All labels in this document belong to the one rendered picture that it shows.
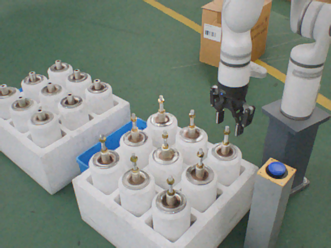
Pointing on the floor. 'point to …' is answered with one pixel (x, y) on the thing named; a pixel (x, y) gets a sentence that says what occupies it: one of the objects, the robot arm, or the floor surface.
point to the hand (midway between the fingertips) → (229, 124)
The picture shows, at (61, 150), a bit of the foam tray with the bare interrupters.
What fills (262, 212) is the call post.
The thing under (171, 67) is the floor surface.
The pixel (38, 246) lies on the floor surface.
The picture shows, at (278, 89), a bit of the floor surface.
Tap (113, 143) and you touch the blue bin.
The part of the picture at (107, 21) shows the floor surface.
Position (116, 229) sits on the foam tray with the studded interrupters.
